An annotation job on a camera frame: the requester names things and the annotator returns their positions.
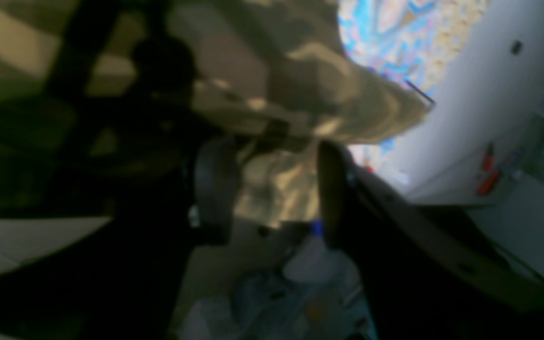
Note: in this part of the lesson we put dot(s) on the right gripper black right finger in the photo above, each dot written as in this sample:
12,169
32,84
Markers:
420,282

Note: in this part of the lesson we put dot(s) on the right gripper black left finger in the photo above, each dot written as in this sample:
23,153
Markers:
122,282

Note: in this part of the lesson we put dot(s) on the camouflage T-shirt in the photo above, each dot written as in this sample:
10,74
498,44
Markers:
99,99

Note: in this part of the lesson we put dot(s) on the black hex key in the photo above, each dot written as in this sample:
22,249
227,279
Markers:
427,100

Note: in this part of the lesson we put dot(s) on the patterned tile tablecloth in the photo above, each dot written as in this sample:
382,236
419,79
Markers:
409,42

